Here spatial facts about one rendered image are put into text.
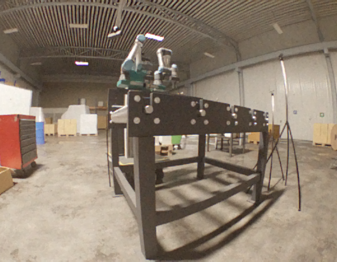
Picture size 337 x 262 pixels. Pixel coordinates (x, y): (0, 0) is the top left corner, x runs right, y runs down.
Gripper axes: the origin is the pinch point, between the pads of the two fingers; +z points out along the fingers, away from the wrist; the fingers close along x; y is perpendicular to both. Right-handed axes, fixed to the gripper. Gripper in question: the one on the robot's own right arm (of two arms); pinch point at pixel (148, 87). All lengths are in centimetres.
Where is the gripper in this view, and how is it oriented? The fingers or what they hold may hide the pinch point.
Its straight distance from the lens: 181.5
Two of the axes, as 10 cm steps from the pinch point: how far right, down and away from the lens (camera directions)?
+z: -0.1, 10.0, 0.5
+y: -4.9, -0.5, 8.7
